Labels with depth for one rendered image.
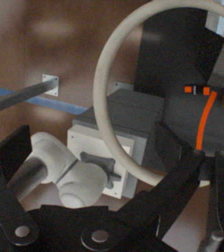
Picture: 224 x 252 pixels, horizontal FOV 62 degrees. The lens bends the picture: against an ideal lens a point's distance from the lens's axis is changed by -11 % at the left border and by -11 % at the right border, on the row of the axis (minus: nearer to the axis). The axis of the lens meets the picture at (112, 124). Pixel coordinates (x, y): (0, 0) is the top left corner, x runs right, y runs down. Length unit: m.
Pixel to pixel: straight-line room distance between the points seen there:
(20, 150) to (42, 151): 0.62
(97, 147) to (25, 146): 0.79
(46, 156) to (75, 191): 0.18
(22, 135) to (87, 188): 0.66
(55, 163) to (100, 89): 0.45
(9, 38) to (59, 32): 0.70
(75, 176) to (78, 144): 0.22
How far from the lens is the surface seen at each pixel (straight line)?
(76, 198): 0.83
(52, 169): 0.81
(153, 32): 1.67
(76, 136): 1.01
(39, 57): 2.17
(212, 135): 1.81
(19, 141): 0.19
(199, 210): 2.32
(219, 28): 0.89
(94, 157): 0.99
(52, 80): 2.09
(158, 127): 0.20
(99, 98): 0.43
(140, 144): 1.00
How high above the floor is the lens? 1.67
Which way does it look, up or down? 60 degrees down
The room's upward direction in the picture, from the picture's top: 136 degrees counter-clockwise
